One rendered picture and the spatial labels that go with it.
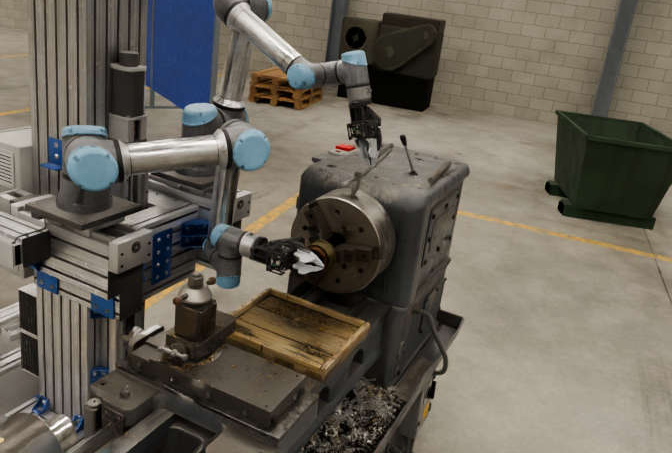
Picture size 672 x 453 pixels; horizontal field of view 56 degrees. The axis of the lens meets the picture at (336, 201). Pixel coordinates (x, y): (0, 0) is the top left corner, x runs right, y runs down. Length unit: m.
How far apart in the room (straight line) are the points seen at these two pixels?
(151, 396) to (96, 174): 0.57
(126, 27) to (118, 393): 1.11
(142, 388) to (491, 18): 10.66
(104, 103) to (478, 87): 10.13
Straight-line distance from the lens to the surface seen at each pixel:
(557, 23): 11.70
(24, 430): 1.13
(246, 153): 1.78
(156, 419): 1.57
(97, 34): 2.05
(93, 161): 1.70
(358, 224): 1.90
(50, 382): 2.62
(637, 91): 11.83
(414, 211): 2.00
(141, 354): 1.61
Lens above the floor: 1.84
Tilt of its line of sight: 19 degrees down
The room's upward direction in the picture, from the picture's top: 8 degrees clockwise
